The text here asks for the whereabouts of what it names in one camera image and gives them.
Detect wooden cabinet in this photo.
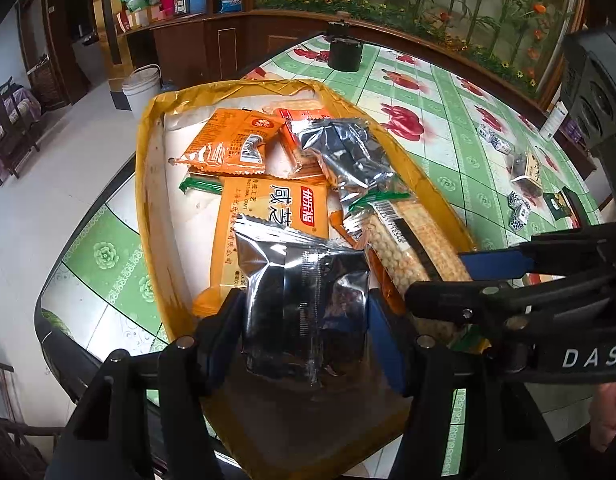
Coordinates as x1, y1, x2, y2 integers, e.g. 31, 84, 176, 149
90, 0, 261, 85

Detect white bottle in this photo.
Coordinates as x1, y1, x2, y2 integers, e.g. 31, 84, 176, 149
539, 101, 569, 142

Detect dark wooden chair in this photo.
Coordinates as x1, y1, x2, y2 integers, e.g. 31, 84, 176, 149
0, 355, 68, 480

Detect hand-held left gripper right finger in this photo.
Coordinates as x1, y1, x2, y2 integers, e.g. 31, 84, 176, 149
368, 287, 574, 480

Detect large orange snack packet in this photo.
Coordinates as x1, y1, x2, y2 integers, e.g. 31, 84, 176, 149
193, 176, 333, 318

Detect black pot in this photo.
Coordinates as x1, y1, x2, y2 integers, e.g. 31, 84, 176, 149
328, 35, 363, 74

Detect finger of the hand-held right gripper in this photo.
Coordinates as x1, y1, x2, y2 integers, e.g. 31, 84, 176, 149
404, 272, 616, 335
460, 222, 616, 281

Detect white bucket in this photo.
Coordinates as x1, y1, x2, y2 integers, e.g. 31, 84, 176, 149
122, 64, 162, 120

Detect green fruit print tablecloth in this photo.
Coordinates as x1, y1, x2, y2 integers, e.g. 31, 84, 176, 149
40, 32, 606, 478

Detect purple container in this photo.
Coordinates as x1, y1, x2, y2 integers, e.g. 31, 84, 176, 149
563, 117, 585, 144

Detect person's right hand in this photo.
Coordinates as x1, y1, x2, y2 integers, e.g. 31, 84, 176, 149
588, 382, 616, 461

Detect yellow tray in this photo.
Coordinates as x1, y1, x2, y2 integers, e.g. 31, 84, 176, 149
135, 79, 481, 476

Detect wooden chair with purple cushion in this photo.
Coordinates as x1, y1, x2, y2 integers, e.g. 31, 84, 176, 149
0, 76, 44, 187

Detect wicker basket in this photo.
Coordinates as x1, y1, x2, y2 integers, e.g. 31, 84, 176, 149
28, 55, 72, 109

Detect silver foil snack packet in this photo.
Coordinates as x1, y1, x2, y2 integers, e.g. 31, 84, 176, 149
293, 117, 413, 207
235, 212, 373, 387

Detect clear packet with beige label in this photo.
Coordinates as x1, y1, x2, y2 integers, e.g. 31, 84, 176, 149
508, 150, 545, 199

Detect orange cracker packet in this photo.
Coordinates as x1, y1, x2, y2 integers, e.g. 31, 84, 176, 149
272, 101, 335, 177

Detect black fly swatter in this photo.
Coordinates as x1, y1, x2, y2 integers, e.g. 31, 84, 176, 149
563, 186, 605, 226

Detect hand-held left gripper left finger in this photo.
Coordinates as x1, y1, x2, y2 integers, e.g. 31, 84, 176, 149
50, 287, 246, 480

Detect green snack packet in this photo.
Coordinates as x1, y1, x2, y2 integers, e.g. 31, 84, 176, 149
543, 192, 580, 224

